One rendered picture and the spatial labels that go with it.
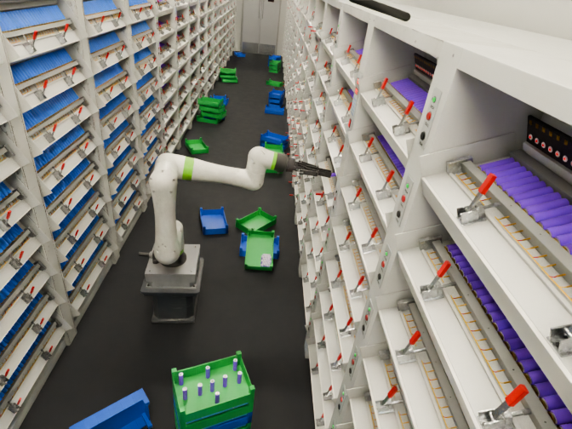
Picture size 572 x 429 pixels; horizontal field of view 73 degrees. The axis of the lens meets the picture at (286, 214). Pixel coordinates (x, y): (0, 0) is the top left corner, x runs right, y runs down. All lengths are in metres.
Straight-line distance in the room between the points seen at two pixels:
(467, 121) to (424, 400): 0.58
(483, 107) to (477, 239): 0.29
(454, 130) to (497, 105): 0.09
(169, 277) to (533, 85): 1.96
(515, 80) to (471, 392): 0.47
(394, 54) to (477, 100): 0.70
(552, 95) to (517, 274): 0.24
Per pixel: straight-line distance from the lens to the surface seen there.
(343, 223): 1.71
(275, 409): 2.15
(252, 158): 1.92
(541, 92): 0.60
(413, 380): 0.95
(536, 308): 0.60
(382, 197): 1.16
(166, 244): 1.98
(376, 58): 1.50
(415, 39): 1.06
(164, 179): 1.79
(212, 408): 1.72
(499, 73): 0.69
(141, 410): 2.12
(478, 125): 0.87
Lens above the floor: 1.83
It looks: 31 degrees down
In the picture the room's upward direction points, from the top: 7 degrees clockwise
